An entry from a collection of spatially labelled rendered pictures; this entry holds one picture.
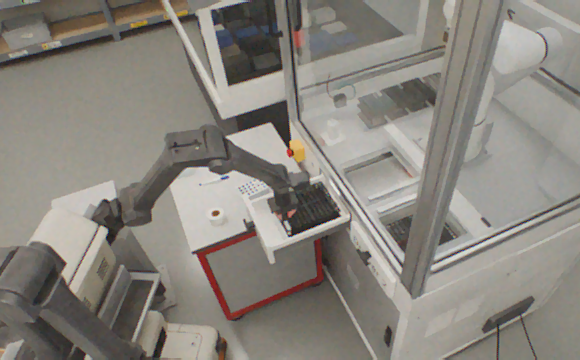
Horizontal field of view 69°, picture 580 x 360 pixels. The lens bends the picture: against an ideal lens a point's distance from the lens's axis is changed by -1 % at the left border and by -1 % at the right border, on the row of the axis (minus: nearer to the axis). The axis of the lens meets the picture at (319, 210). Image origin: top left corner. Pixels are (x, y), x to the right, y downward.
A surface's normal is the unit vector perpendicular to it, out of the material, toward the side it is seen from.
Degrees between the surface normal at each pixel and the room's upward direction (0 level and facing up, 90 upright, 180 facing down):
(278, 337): 0
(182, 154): 28
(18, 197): 0
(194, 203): 0
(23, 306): 90
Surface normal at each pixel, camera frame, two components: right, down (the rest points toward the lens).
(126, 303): -0.04, -0.64
